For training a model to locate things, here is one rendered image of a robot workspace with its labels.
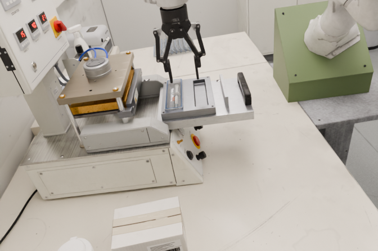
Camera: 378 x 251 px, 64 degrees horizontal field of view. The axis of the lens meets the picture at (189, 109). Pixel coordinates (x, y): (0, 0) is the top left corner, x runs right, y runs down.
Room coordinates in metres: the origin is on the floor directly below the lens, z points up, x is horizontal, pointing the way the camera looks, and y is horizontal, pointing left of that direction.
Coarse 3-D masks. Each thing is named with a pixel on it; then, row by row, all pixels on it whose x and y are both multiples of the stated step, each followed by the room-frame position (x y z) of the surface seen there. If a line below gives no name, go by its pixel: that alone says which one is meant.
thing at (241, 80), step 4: (240, 72) 0.90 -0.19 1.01; (240, 76) 0.88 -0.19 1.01; (240, 80) 0.85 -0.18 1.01; (244, 80) 0.84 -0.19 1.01; (240, 84) 0.84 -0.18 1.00; (244, 84) 0.82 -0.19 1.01; (244, 88) 0.79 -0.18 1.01; (248, 88) 0.79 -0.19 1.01; (244, 92) 0.78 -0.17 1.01; (248, 92) 0.77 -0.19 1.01; (244, 96) 0.77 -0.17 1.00; (248, 96) 0.76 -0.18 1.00; (248, 100) 0.76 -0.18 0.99; (248, 104) 0.76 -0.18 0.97
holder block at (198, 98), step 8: (184, 80) 0.94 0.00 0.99; (192, 80) 0.93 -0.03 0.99; (200, 80) 0.93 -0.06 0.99; (208, 80) 0.91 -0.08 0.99; (184, 88) 0.88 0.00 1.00; (192, 88) 0.87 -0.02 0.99; (200, 88) 0.89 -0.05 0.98; (208, 88) 0.86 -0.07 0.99; (184, 96) 0.83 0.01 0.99; (192, 96) 0.82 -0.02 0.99; (200, 96) 0.84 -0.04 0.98; (208, 96) 0.81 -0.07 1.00; (184, 104) 0.78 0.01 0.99; (192, 104) 0.78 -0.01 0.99; (200, 104) 0.79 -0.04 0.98; (208, 104) 0.78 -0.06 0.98; (168, 112) 0.76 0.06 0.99; (176, 112) 0.75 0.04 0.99; (184, 112) 0.75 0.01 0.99; (192, 112) 0.75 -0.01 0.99; (200, 112) 0.74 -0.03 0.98; (208, 112) 0.74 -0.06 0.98
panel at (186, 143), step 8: (184, 128) 0.85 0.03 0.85; (192, 128) 0.91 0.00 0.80; (176, 136) 0.75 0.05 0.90; (184, 136) 0.80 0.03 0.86; (192, 136) 0.85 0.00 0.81; (176, 144) 0.71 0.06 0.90; (184, 144) 0.76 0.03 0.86; (192, 144) 0.81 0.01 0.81; (200, 144) 0.86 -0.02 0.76; (184, 152) 0.72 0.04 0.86; (192, 152) 0.77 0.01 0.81; (192, 160) 0.72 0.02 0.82; (200, 160) 0.77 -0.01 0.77; (200, 168) 0.73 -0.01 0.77
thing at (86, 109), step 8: (128, 80) 0.88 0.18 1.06; (128, 88) 0.83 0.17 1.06; (72, 104) 0.78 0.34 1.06; (80, 104) 0.78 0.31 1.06; (88, 104) 0.77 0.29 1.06; (96, 104) 0.76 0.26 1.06; (104, 104) 0.76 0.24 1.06; (112, 104) 0.76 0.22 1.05; (80, 112) 0.76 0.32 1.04; (88, 112) 0.76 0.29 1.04; (96, 112) 0.76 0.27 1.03; (104, 112) 0.76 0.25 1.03; (112, 112) 0.76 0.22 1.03
